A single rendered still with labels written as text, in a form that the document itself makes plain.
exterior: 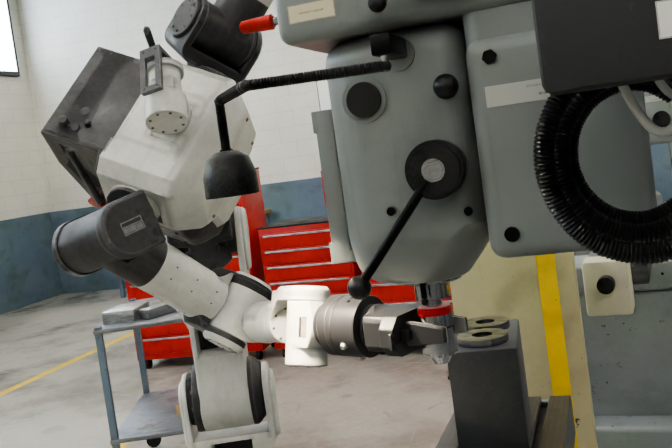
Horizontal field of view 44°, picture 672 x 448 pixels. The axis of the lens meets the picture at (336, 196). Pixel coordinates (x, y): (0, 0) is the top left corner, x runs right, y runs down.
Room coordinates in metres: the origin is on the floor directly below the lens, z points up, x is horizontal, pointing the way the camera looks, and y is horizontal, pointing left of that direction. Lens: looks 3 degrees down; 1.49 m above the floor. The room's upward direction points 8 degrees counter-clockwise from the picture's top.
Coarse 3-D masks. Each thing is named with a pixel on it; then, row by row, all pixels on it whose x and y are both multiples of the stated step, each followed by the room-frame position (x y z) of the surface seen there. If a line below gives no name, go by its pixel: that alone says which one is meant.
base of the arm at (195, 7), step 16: (192, 0) 1.50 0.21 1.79; (176, 16) 1.53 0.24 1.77; (192, 16) 1.48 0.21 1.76; (176, 32) 1.50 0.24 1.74; (192, 32) 1.48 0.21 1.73; (256, 32) 1.57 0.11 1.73; (176, 48) 1.51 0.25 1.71; (192, 48) 1.49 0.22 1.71; (256, 48) 1.56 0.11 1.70; (192, 64) 1.51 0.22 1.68; (208, 64) 1.52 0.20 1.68; (224, 64) 1.55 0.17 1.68; (240, 80) 1.56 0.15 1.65
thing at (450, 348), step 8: (424, 320) 1.10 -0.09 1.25; (432, 320) 1.09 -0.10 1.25; (440, 320) 1.09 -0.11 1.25; (448, 320) 1.09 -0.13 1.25; (448, 328) 1.09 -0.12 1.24; (448, 336) 1.09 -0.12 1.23; (432, 344) 1.09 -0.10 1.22; (440, 344) 1.09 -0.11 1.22; (448, 344) 1.09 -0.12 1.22; (456, 344) 1.10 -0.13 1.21; (424, 352) 1.10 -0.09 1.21; (432, 352) 1.09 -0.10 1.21; (440, 352) 1.09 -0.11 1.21; (448, 352) 1.09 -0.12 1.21; (456, 352) 1.10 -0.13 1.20
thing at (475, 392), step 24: (456, 336) 1.52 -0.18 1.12; (480, 336) 1.47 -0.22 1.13; (504, 336) 1.43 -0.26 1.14; (456, 360) 1.41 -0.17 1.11; (480, 360) 1.40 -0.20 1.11; (504, 360) 1.39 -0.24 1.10; (456, 384) 1.41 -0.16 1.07; (480, 384) 1.40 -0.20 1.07; (504, 384) 1.39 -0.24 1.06; (456, 408) 1.41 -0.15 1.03; (480, 408) 1.40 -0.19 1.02; (504, 408) 1.39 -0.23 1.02; (528, 408) 1.52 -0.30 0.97; (480, 432) 1.40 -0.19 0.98; (504, 432) 1.39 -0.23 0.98; (528, 432) 1.40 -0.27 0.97
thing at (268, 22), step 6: (258, 18) 1.27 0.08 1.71; (264, 18) 1.27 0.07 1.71; (270, 18) 1.27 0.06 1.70; (276, 18) 1.27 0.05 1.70; (240, 24) 1.28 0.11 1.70; (246, 24) 1.28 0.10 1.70; (252, 24) 1.27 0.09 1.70; (258, 24) 1.27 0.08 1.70; (264, 24) 1.27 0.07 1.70; (270, 24) 1.27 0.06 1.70; (276, 24) 1.27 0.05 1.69; (240, 30) 1.29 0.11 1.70; (246, 30) 1.28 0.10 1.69; (252, 30) 1.28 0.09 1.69; (258, 30) 1.28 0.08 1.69; (264, 30) 1.28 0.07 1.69
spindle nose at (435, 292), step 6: (414, 288) 1.11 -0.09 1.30; (426, 288) 1.09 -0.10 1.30; (432, 288) 1.09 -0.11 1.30; (438, 288) 1.09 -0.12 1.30; (444, 288) 1.09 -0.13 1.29; (420, 294) 1.10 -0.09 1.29; (432, 294) 1.09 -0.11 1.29; (438, 294) 1.09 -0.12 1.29; (444, 294) 1.09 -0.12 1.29; (450, 294) 1.11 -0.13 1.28; (420, 300) 1.10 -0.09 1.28; (432, 300) 1.09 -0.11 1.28
